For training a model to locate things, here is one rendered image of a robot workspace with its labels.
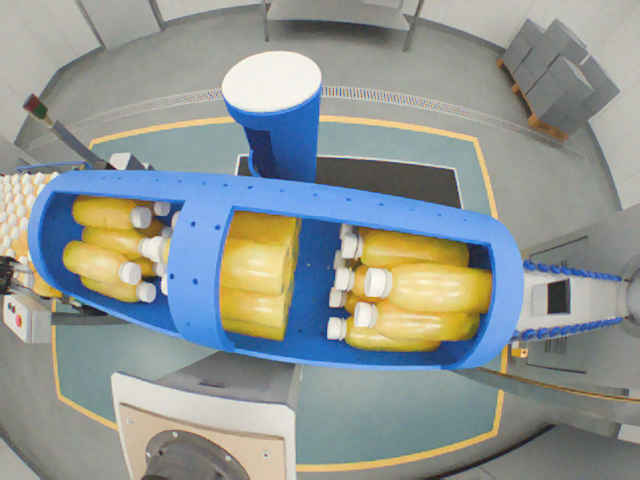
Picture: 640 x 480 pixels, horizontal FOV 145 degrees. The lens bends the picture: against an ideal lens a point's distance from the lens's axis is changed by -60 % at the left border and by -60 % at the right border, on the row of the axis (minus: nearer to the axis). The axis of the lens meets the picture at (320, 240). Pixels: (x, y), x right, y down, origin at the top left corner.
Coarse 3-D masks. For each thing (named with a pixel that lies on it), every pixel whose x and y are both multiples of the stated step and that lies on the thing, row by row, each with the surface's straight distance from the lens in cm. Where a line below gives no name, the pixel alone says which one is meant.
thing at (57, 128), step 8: (56, 120) 116; (48, 128) 118; (56, 128) 116; (64, 128) 118; (64, 136) 118; (72, 136) 120; (72, 144) 120; (80, 144) 123; (80, 152) 123; (88, 152) 126; (88, 160) 127; (96, 160) 129
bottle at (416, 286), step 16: (384, 272) 34; (400, 272) 34; (416, 272) 34; (432, 272) 35; (448, 272) 36; (464, 272) 38; (480, 272) 40; (384, 288) 34; (400, 288) 33; (416, 288) 33; (432, 288) 34; (448, 288) 35; (464, 288) 37; (480, 288) 39; (400, 304) 34; (416, 304) 34; (432, 304) 35; (448, 304) 36; (464, 304) 38; (480, 304) 40
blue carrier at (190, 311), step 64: (64, 192) 55; (128, 192) 40; (192, 192) 34; (256, 192) 32; (320, 192) 33; (192, 256) 30; (320, 256) 54; (512, 256) 39; (128, 320) 51; (192, 320) 33; (320, 320) 51; (512, 320) 39
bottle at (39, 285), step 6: (36, 276) 86; (36, 282) 86; (42, 282) 86; (36, 288) 86; (42, 288) 86; (48, 288) 87; (54, 288) 88; (42, 294) 88; (48, 294) 88; (54, 294) 89; (60, 294) 90
